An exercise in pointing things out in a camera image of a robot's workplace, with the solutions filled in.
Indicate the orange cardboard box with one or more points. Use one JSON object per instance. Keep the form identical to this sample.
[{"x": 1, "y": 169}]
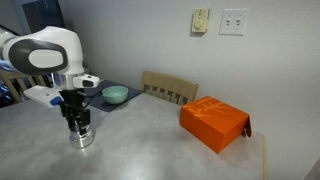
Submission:
[{"x": 213, "y": 123}]

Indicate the white light switch plate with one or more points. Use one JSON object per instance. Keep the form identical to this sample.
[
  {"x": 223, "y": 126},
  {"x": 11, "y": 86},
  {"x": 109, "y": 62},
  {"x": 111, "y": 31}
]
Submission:
[{"x": 234, "y": 21}]

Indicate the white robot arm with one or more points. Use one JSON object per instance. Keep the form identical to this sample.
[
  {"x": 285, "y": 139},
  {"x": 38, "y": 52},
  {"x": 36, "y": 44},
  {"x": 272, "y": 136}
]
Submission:
[{"x": 46, "y": 56}]

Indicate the teal ceramic bowl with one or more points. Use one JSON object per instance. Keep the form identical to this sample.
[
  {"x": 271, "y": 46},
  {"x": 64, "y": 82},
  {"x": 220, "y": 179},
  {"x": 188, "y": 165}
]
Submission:
[{"x": 115, "y": 95}]

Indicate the navy blue cloth mat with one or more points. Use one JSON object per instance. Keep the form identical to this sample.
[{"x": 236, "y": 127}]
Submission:
[{"x": 106, "y": 106}]

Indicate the wooden chair back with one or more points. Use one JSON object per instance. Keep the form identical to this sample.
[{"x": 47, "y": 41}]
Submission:
[{"x": 168, "y": 85}]

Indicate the silver candle tin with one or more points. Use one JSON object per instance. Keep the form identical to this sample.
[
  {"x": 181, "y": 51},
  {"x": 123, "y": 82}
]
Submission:
[{"x": 82, "y": 140}]

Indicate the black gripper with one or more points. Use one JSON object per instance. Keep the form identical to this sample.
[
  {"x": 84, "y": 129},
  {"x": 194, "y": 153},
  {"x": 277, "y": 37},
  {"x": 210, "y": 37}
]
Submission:
[{"x": 71, "y": 100}]

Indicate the beige wall thermostat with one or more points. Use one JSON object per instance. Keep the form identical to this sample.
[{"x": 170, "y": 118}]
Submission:
[{"x": 200, "y": 20}]

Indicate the wooden chair with grey seat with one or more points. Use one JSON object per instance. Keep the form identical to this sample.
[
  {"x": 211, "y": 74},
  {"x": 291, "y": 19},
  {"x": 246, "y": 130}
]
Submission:
[{"x": 13, "y": 85}]

